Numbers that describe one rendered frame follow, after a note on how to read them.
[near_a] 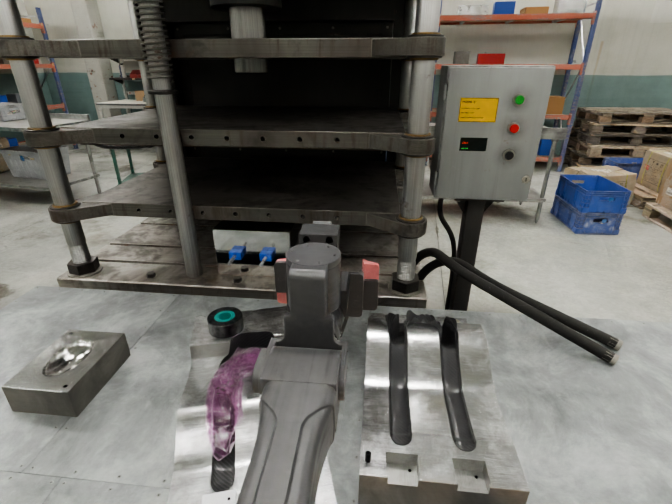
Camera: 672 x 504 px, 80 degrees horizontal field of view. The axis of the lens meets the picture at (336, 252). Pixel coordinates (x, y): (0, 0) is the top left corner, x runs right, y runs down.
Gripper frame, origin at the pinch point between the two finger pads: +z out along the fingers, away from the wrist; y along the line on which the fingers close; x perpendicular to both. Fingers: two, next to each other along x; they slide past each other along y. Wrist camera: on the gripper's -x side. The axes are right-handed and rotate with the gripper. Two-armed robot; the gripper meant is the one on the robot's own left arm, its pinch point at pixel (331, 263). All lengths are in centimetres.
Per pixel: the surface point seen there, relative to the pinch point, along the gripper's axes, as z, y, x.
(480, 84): 75, -36, -23
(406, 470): -8.0, -13.3, 33.8
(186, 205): 66, 55, 14
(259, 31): 98, 35, -39
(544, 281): 221, -136, 117
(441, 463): -8.2, -18.7, 31.2
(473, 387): 9.7, -27.6, 31.2
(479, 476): -7.9, -25.2, 33.9
